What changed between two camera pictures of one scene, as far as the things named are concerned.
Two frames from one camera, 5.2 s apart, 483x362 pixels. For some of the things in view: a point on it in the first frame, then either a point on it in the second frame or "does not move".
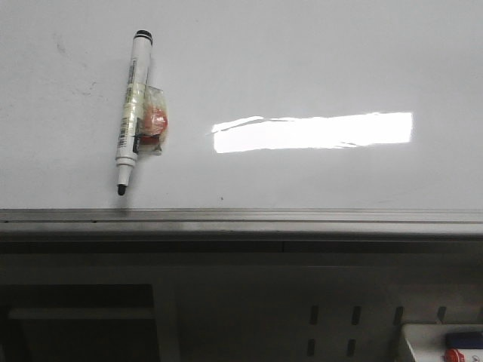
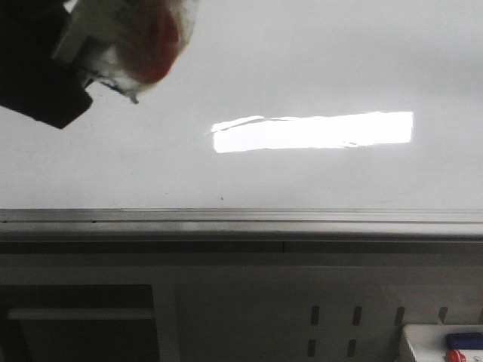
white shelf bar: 80,314 does not move
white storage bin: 427,342 does not move
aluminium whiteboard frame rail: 242,231 does not move
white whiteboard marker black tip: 133,107 → 91,38
